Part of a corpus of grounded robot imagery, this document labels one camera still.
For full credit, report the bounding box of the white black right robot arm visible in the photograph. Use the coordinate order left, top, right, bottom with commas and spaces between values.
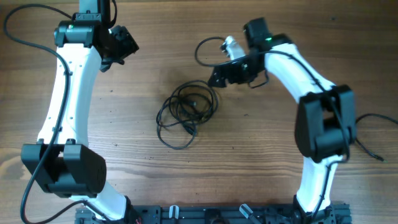
208, 17, 356, 223

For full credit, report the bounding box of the thin black USB cable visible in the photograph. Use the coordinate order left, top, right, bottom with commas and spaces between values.
155, 80, 219, 151

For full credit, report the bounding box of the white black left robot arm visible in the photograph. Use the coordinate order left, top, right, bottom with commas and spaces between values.
21, 1, 141, 223

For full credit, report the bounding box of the thick black USB cable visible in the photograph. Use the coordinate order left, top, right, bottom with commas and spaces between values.
354, 113, 398, 162

